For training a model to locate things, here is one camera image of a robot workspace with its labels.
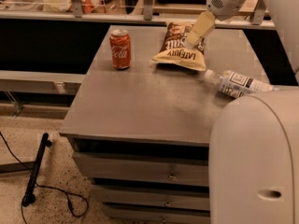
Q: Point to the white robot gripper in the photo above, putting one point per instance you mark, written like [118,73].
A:
[226,4]

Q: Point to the brown sea salt chip bag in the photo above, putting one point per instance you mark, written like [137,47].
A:
[173,49]

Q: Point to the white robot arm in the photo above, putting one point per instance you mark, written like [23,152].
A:
[253,162]

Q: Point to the clear plastic water bottle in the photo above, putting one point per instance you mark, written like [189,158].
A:
[236,85]

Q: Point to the grey metal railing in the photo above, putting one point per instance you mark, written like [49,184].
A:
[120,11]

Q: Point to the orange soda can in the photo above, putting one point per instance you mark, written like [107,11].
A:
[120,48]

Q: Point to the grey drawer cabinet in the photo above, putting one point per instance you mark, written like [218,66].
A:
[141,135]

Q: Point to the grey low shelf ledge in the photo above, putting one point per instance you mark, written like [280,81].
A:
[40,82]

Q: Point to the black stand leg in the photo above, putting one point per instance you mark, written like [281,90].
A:
[29,196]

